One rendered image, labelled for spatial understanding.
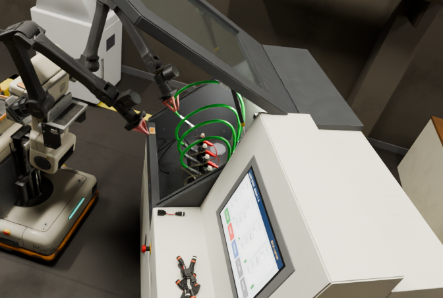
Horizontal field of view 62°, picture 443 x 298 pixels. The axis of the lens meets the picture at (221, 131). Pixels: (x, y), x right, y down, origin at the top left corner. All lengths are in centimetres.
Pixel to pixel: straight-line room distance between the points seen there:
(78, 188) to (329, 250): 202
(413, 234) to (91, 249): 206
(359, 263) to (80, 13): 300
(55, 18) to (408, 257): 319
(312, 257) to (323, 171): 33
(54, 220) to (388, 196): 196
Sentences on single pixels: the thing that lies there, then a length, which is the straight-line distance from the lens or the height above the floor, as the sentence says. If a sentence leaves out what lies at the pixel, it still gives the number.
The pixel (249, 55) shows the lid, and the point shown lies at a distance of 175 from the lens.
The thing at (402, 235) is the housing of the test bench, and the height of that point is 147.
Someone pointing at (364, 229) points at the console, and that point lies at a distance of 116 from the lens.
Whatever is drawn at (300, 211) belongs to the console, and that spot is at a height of 155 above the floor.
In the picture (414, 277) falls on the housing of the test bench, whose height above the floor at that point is 147.
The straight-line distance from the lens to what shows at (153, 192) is 183.
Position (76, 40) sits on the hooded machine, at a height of 70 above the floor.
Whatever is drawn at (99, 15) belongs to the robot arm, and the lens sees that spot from 207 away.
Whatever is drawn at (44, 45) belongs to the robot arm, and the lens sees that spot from 160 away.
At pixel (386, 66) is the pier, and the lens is 374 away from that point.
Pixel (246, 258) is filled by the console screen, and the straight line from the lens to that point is 133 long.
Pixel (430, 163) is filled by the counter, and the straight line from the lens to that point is 379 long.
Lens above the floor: 233
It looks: 38 degrees down
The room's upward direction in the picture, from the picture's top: 14 degrees clockwise
